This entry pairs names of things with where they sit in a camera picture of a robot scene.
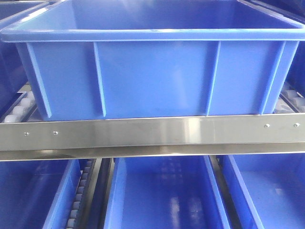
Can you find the bottom blue bin centre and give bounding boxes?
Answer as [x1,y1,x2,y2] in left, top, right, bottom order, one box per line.
[104,156,231,229]

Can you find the blue bin below centre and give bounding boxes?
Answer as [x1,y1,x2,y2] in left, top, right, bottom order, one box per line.
[0,0,305,121]

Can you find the blue bin below left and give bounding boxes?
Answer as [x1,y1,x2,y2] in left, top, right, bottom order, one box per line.
[0,0,49,110]

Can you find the bottom roller track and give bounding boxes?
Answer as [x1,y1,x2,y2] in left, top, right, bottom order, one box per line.
[66,159,95,229]

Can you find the steel crossbar lower rack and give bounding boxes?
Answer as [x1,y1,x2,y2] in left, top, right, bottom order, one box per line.
[0,113,305,161]

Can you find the roller track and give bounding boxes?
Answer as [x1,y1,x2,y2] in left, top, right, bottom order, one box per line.
[0,91,37,123]
[66,159,95,229]

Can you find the bottom blue bin left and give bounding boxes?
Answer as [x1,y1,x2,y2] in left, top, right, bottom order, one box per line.
[0,160,81,229]

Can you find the lower roller track left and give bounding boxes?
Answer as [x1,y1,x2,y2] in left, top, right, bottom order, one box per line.
[0,91,37,123]

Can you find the bottom blue bin right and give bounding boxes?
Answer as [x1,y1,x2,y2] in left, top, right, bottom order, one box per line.
[219,153,305,229]

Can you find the blue bin below right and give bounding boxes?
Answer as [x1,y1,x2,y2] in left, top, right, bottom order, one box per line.
[247,0,305,96]

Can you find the blue bin below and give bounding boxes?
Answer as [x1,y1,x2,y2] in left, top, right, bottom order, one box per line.
[0,0,49,110]
[0,0,305,121]
[247,0,305,96]

